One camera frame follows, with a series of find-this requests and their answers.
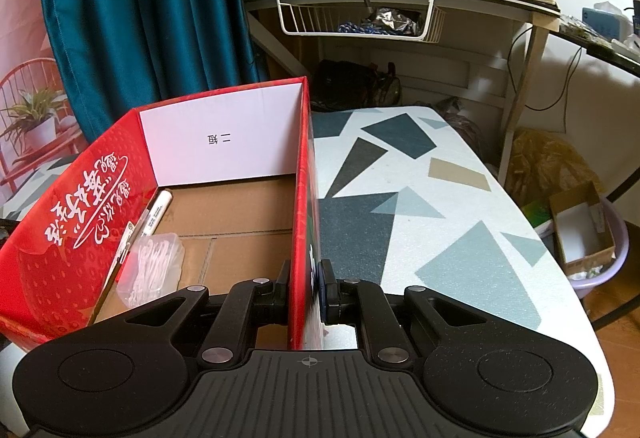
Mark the blue lidded cup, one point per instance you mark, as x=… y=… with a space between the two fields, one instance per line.
x=636 y=12

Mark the red cardboard box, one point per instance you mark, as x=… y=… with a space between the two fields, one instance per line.
x=75 y=228

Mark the yellow plastic bag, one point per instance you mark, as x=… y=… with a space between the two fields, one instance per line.
x=545 y=162

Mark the dark plastic bag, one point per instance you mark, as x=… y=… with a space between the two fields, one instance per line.
x=462 y=125

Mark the black bag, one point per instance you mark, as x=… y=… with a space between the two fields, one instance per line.
x=355 y=85

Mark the black glass side desk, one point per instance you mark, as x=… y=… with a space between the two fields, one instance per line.
x=615 y=50

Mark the purple plastic basin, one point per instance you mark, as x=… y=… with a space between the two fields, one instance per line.
x=597 y=285

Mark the blue tissue box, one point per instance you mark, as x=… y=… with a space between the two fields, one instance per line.
x=602 y=22

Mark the white marker pen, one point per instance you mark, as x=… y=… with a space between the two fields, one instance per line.
x=160 y=213

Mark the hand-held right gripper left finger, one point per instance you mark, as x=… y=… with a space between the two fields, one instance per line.
x=280 y=288

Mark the silver foil wrappers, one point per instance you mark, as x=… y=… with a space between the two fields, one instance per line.
x=395 y=21

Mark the clear ballpoint pen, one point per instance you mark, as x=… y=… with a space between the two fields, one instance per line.
x=134 y=238

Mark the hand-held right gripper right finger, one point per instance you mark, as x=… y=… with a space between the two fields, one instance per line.
x=327 y=290

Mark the teal curtain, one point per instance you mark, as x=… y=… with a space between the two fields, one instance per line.
x=150 y=17

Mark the black-topped desk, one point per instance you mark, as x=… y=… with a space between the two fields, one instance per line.
x=500 y=1

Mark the pink printed wall poster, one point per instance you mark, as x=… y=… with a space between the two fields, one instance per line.
x=25 y=67

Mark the small open cardboard box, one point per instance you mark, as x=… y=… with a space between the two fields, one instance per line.
x=580 y=230

